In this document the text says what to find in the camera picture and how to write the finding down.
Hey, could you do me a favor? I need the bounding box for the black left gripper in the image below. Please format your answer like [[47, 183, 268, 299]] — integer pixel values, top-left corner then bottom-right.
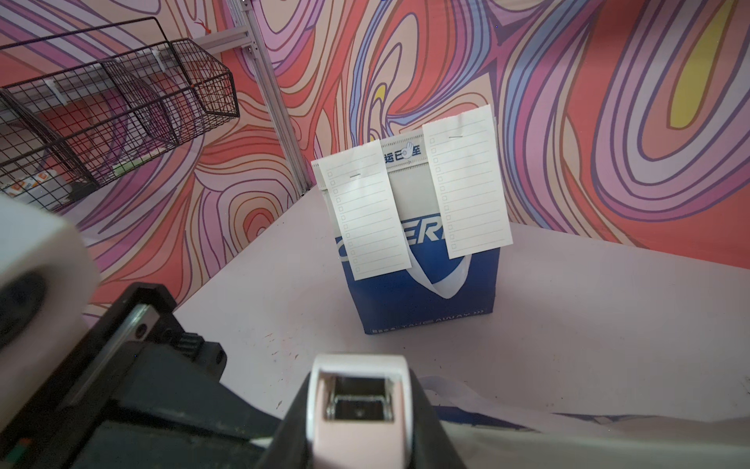
[[1, 283, 311, 469]]

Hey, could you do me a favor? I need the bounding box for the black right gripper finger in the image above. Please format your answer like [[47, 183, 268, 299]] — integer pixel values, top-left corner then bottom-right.
[[408, 371, 466, 469]]

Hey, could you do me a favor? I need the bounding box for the pink white mini stapler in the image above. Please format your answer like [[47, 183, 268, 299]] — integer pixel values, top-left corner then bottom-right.
[[306, 354, 414, 468]]

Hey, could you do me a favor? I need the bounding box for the blue white bag with handles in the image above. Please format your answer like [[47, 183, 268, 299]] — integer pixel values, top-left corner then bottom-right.
[[334, 130, 500, 334]]

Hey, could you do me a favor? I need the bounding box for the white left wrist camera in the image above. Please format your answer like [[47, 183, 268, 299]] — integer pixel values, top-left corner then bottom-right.
[[1, 197, 100, 427]]

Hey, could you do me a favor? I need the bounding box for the black wire basket left wall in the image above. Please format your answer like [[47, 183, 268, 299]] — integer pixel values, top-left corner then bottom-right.
[[1, 17, 239, 212]]

